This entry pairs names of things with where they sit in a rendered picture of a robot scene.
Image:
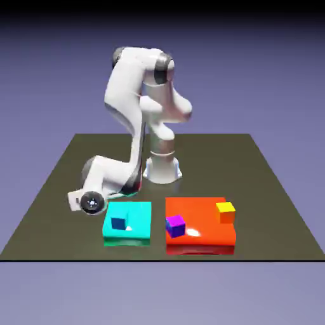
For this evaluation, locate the small blue cube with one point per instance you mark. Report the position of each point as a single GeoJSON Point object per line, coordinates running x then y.
{"type": "Point", "coordinates": [118, 224]}

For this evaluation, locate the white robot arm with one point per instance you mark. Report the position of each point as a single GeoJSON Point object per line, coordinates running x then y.
{"type": "Point", "coordinates": [127, 101]}

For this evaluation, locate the small yellow cube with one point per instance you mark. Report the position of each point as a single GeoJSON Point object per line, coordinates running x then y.
{"type": "Point", "coordinates": [226, 212]}

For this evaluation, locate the large orange box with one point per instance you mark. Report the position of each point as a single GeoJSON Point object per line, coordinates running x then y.
{"type": "Point", "coordinates": [203, 218]}

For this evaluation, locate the small purple cube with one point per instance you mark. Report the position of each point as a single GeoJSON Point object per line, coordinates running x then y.
{"type": "Point", "coordinates": [176, 224]}

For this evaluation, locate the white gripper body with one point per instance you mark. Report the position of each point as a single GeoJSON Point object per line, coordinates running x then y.
{"type": "Point", "coordinates": [73, 199]}

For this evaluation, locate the large cyan box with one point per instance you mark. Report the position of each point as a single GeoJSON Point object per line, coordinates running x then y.
{"type": "Point", "coordinates": [138, 218]}

